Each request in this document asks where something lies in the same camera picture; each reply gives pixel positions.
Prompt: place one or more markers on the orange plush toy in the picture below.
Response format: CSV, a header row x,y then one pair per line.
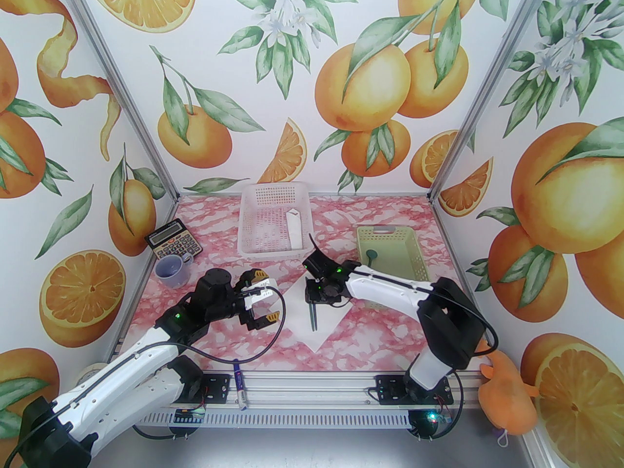
x,y
507,398

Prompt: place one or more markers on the rolled white napkin bundle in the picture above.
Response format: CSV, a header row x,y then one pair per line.
x,y
294,229

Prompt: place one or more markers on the white paper napkin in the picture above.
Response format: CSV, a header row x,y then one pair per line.
x,y
297,315

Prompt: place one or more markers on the black gold desk calculator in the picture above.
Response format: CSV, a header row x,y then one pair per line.
x,y
170,244

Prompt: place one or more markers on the dark green plastic utensil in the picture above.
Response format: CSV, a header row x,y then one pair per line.
x,y
314,317

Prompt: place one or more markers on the aluminium frame post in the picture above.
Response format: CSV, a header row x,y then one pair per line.
x,y
490,83
146,139

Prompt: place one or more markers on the white perforated plastic basket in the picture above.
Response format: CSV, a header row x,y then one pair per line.
x,y
263,222

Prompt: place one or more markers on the purple ceramic mug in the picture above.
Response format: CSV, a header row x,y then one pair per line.
x,y
170,271

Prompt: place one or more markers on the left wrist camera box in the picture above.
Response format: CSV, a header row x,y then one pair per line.
x,y
261,295

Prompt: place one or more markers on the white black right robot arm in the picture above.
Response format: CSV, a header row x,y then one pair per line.
x,y
390,285

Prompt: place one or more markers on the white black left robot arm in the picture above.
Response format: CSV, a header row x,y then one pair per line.
x,y
122,383

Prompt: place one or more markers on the blue white marker pen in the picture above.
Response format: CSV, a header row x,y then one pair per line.
x,y
239,383

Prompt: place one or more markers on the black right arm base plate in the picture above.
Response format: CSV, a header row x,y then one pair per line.
x,y
390,389

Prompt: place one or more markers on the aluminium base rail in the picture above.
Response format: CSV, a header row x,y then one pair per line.
x,y
317,388

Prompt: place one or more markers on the pale green plastic basket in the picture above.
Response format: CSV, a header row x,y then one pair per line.
x,y
404,251

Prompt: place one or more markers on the black electronics module with LED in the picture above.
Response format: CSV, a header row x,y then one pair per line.
x,y
429,419

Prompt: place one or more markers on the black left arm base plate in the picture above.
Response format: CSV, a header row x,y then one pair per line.
x,y
217,388

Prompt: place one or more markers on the white masking tape roll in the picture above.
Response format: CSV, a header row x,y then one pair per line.
x,y
90,369

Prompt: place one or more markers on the small circuit board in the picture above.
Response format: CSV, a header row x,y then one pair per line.
x,y
190,415

